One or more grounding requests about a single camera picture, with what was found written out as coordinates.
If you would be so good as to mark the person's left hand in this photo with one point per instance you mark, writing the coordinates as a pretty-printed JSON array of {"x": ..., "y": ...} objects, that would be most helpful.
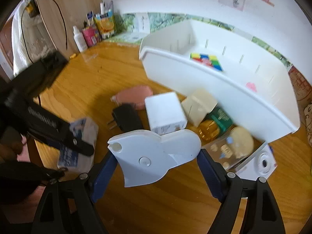
[{"x": 12, "y": 148}]

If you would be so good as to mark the white box with round hole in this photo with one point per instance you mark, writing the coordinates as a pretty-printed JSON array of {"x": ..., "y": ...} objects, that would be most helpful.
[{"x": 260, "y": 162}]

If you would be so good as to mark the black plug adapter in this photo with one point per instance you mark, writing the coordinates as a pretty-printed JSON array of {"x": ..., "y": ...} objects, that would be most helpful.
[{"x": 126, "y": 118}]

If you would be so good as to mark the white spray bottle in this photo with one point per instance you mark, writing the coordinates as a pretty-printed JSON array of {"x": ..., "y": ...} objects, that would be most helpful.
[{"x": 80, "y": 40}]

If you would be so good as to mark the white cardboard box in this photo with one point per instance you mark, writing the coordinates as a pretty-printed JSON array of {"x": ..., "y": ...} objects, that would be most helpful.
[{"x": 165, "y": 112}]

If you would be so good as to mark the pink round compact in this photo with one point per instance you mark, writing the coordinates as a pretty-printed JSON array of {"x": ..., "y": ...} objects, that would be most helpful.
[{"x": 134, "y": 96}]

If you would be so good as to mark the white plastic storage bin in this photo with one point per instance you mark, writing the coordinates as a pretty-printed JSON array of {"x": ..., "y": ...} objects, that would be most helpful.
[{"x": 219, "y": 87}]

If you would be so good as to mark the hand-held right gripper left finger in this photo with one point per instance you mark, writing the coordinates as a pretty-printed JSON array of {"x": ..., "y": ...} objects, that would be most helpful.
[{"x": 104, "y": 176}]

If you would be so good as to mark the white whale-shaped plastic piece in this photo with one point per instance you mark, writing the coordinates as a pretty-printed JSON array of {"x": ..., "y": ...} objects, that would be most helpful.
[{"x": 156, "y": 151}]

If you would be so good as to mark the small yellow item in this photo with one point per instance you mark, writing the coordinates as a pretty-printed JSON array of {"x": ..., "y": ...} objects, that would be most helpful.
[{"x": 72, "y": 55}]

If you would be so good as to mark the blue and white packet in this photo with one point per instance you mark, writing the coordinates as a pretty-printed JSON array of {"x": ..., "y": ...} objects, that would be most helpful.
[{"x": 82, "y": 131}]

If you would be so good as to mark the multicoloured puzzle cube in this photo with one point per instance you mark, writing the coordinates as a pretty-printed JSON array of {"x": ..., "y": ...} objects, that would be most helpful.
[{"x": 207, "y": 61}]

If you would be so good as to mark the orange printed carton holder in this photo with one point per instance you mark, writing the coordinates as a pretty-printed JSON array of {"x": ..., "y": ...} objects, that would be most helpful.
[{"x": 105, "y": 25}]

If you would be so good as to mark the red patterned tan mat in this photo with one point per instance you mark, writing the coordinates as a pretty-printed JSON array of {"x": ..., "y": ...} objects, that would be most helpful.
[{"x": 301, "y": 82}]

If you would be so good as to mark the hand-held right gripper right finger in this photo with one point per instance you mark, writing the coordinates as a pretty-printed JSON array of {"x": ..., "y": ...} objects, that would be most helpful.
[{"x": 210, "y": 175}]

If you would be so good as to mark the white printed card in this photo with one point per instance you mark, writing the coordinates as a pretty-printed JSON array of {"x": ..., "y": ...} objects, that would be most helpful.
[{"x": 141, "y": 23}]

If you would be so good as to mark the white lace cloth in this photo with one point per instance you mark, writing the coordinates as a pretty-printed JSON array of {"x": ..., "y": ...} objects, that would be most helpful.
[{"x": 29, "y": 41}]

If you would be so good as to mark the letter patterned bag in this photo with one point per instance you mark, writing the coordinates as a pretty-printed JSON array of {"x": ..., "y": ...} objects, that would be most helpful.
[{"x": 308, "y": 124}]

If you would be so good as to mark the blue and white carton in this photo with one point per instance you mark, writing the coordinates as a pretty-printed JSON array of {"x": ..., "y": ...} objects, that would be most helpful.
[{"x": 90, "y": 17}]

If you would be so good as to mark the small pink plastic item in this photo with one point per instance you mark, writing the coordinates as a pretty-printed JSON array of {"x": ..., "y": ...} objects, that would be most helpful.
[{"x": 251, "y": 87}]

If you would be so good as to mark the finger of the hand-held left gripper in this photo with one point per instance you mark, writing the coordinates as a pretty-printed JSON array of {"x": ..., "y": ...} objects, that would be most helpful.
[
  {"x": 31, "y": 175},
  {"x": 78, "y": 143}
]

